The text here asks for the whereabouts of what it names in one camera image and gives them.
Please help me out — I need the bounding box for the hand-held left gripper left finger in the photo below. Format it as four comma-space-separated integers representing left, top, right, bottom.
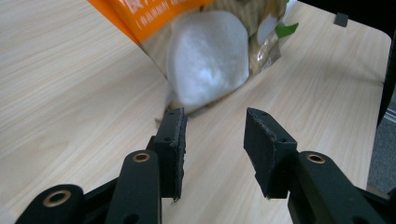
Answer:
153, 107, 189, 202

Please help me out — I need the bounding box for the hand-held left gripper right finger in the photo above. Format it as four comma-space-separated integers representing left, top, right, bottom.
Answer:
243, 107, 299, 200

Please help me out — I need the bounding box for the orange white snack packet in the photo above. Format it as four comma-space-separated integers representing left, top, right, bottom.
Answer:
87, 0, 300, 116

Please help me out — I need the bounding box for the black tape piece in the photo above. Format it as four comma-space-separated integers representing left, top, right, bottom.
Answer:
332, 11, 350, 28

